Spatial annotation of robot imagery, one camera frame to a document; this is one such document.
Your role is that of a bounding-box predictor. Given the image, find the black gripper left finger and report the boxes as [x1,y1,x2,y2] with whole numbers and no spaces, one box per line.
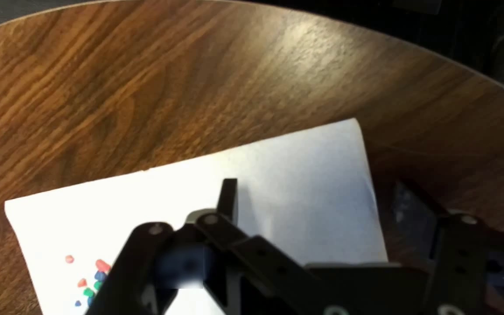
[84,176,324,315]

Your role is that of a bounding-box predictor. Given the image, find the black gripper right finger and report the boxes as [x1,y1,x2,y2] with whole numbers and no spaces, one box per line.
[391,180,504,315]

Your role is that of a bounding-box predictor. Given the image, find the large white napkin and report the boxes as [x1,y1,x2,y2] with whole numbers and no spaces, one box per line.
[4,117,391,315]

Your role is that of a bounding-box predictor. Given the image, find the colourful beads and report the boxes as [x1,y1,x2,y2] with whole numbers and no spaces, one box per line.
[63,253,114,309]

